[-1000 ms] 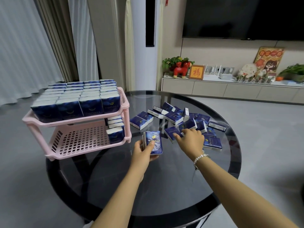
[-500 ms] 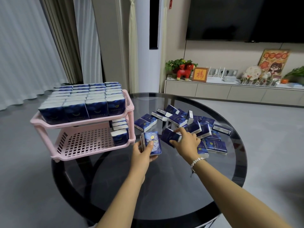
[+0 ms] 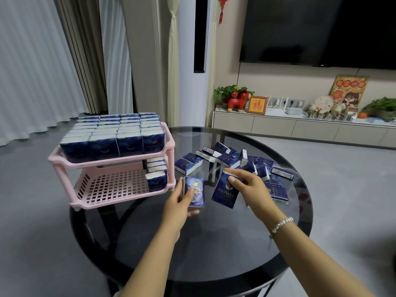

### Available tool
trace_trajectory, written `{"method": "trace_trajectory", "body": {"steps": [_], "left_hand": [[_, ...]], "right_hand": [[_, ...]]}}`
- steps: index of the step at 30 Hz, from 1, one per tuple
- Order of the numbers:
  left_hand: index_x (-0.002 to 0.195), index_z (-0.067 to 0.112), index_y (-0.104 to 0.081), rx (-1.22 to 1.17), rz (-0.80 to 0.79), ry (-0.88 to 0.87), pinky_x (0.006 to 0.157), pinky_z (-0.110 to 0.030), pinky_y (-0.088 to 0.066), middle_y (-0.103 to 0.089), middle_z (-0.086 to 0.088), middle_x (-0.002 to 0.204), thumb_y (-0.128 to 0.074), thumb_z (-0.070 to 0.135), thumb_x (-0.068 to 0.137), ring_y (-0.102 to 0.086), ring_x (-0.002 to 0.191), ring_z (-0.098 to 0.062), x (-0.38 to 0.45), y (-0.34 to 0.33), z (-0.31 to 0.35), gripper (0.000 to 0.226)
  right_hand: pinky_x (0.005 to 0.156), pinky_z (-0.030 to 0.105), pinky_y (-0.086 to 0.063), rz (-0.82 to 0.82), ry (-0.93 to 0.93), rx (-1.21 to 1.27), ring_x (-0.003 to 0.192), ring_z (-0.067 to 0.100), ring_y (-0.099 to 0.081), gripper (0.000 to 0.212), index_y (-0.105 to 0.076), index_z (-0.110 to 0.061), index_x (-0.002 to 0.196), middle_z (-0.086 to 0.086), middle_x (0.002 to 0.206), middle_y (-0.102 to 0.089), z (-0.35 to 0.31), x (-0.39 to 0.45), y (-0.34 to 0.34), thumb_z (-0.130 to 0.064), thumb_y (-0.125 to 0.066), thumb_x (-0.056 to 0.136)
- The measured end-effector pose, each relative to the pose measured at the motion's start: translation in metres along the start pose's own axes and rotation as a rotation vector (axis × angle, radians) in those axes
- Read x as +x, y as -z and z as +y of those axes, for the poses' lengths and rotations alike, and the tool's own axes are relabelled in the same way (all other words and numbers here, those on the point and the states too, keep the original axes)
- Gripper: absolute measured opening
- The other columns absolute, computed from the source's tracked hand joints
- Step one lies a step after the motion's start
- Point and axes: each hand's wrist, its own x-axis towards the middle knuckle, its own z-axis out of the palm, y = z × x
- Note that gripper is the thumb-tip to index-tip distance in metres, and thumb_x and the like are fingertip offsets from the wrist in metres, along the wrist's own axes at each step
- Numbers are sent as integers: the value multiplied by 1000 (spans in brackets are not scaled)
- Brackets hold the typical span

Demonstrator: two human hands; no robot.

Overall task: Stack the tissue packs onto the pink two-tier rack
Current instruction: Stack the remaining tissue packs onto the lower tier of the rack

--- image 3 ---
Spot person's left hand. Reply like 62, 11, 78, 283
160, 178, 200, 242

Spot person's right hand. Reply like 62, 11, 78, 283
223, 168, 280, 220

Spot person's left forearm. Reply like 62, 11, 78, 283
119, 225, 184, 297

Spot person's right forearm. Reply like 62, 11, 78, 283
262, 210, 376, 297

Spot pile of blue packets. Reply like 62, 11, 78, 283
174, 141, 296, 205

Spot round black glass table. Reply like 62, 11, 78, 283
70, 126, 314, 297

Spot gold framed red picture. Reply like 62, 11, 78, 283
246, 96, 268, 115

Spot beige television cabinet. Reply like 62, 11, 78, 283
212, 104, 396, 149

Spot red horse figurine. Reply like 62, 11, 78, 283
227, 91, 251, 113

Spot pink plastic two-tier rack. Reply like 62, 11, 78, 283
48, 122, 176, 211

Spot white router with antennas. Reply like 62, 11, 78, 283
267, 96, 290, 110

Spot green leafy plant with flowers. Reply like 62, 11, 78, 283
213, 85, 255, 104

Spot white box device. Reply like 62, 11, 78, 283
285, 99, 305, 116

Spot white standing air conditioner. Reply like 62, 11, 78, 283
179, 0, 215, 128

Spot rows of blue packets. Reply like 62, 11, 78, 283
59, 112, 166, 164

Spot row of small figurines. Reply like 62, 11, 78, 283
306, 109, 357, 121

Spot round decorative plate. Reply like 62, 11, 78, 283
310, 95, 335, 114

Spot cream tied curtain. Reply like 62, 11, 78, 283
166, 0, 182, 128

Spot colourful cartoon poster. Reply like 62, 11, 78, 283
329, 75, 369, 109

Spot narrow white sheer curtain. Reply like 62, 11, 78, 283
98, 0, 134, 115

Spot green potted plant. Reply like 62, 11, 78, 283
361, 97, 396, 121

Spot black flat television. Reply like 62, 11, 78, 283
239, 0, 396, 70

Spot red hanging knot ornament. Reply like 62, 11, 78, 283
217, 0, 231, 25

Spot beige pleated curtain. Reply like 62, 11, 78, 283
53, 0, 108, 115

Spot wide white sheer curtain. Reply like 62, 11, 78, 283
0, 0, 89, 147

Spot white bead bracelet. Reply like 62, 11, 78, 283
269, 217, 294, 236

